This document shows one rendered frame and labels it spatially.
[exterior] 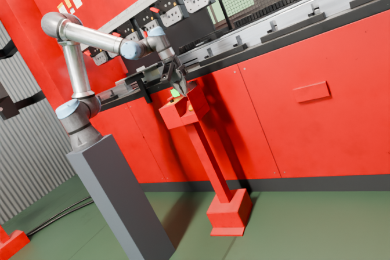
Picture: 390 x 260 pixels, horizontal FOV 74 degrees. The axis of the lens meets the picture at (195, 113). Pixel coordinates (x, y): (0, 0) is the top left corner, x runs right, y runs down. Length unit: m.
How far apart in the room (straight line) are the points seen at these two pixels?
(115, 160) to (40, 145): 2.96
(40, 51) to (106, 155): 1.40
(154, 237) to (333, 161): 1.03
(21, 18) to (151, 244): 1.98
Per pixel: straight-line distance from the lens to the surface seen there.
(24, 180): 4.22
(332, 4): 1.38
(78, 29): 1.27
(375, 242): 1.38
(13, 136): 4.21
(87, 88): 1.46
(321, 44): 1.28
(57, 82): 2.49
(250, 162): 1.66
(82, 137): 1.34
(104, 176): 1.35
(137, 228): 1.48
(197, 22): 2.21
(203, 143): 1.41
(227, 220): 1.57
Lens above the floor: 1.00
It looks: 13 degrees down
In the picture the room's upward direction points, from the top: 24 degrees counter-clockwise
